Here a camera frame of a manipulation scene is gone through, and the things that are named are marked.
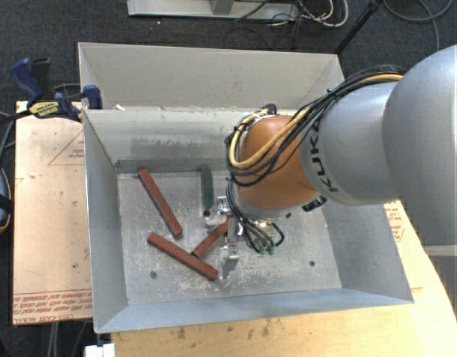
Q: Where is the red-brown flat block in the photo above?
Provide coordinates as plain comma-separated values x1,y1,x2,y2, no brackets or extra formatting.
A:
191,217,231,259
146,231,220,283
137,167,185,239

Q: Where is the black cylinder on white bracket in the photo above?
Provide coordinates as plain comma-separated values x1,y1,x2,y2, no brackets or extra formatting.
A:
301,195,328,213

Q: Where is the dark green flat block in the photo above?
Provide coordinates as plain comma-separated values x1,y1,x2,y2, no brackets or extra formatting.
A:
200,165,215,216
114,159,203,175

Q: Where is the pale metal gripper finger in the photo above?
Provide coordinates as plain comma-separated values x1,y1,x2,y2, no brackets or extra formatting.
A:
203,195,231,229
220,244,240,286

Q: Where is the grey metal bin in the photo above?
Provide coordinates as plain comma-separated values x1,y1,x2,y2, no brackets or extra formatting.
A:
77,42,415,334

